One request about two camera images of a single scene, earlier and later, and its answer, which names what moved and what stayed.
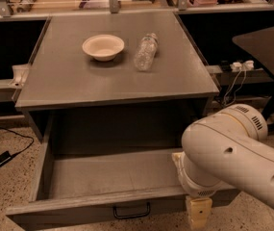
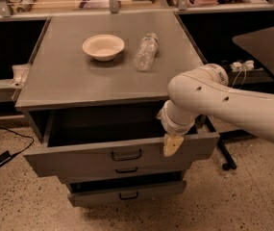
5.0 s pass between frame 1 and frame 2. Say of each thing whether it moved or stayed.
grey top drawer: moved
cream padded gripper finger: moved
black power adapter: stayed
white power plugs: stayed
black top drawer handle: moved
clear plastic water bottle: stayed
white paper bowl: stayed
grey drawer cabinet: stayed
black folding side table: stayed
